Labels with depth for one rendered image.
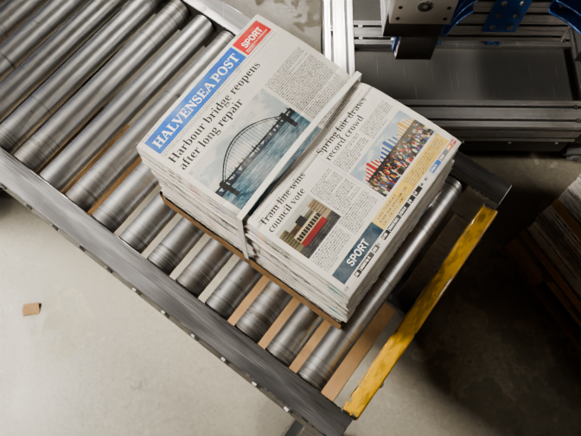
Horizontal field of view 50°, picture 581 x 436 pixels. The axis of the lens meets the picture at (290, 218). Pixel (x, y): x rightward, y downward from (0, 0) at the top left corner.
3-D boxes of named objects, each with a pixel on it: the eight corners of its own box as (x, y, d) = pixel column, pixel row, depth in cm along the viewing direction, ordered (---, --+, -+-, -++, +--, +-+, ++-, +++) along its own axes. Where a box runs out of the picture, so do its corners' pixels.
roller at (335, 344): (462, 191, 118) (470, 181, 113) (315, 400, 104) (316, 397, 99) (440, 176, 119) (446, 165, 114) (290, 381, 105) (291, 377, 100)
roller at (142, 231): (296, 83, 126) (296, 68, 121) (138, 263, 112) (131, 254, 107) (276, 70, 127) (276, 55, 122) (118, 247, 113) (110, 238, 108)
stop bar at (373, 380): (497, 216, 111) (501, 212, 109) (356, 423, 98) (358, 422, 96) (481, 206, 111) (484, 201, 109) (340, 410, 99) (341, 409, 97)
